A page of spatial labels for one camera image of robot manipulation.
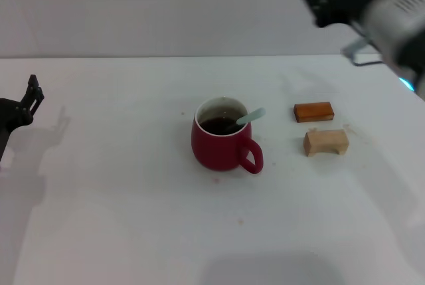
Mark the grey cable with plug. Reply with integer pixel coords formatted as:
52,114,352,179
341,37,386,66

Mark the blue handled metal spoon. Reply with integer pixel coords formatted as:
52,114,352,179
226,107,267,133

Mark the light wooden arch block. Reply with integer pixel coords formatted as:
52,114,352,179
303,128,351,158

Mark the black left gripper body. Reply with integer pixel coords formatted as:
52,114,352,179
0,98,33,163

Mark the red ceramic cup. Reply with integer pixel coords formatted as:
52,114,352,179
191,96,265,175

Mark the silver right wrist housing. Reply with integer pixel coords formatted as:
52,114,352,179
360,0,425,76

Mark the orange-brown wooden block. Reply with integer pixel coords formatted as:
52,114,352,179
294,101,335,123

